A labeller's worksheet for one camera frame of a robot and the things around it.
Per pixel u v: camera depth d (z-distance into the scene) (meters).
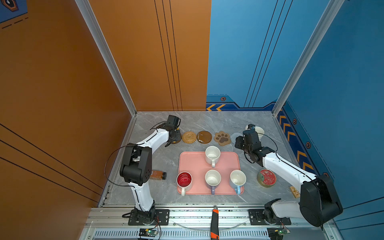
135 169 0.50
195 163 0.92
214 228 0.70
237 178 0.84
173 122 0.77
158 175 0.84
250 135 0.66
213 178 0.85
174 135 0.87
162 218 0.74
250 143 0.66
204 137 1.05
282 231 0.70
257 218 0.72
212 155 0.94
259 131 0.97
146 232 0.71
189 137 1.05
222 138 1.04
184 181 0.83
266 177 0.83
